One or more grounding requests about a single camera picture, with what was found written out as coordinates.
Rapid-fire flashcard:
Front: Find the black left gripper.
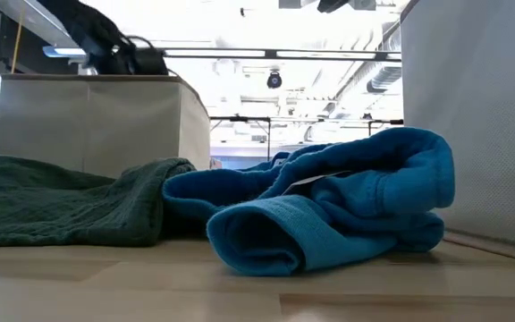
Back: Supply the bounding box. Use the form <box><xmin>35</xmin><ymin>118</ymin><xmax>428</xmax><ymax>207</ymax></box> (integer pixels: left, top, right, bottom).
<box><xmin>128</xmin><ymin>46</ymin><xmax>170</xmax><ymax>76</ymax></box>

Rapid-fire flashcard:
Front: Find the dark green garment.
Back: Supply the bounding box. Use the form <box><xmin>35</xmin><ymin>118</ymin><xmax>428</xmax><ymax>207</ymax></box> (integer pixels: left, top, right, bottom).
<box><xmin>0</xmin><ymin>154</ymin><xmax>197</xmax><ymax>249</ymax></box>

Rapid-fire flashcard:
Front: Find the overhead black rig bar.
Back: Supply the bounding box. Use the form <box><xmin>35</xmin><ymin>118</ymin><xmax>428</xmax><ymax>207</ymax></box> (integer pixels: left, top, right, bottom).
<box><xmin>162</xmin><ymin>47</ymin><xmax>402</xmax><ymax>63</ymax></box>

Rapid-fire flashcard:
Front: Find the bright blue garment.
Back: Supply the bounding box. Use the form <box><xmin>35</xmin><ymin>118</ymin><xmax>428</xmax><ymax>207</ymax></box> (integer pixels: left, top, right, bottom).
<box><xmin>162</xmin><ymin>126</ymin><xmax>457</xmax><ymax>277</ymax></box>

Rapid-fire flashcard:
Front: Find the beige fabric storage box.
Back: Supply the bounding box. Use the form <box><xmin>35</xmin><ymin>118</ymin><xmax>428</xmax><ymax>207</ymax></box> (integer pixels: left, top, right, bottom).
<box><xmin>399</xmin><ymin>0</ymin><xmax>515</xmax><ymax>266</ymax></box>
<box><xmin>0</xmin><ymin>73</ymin><xmax>212</xmax><ymax>180</ymax></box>

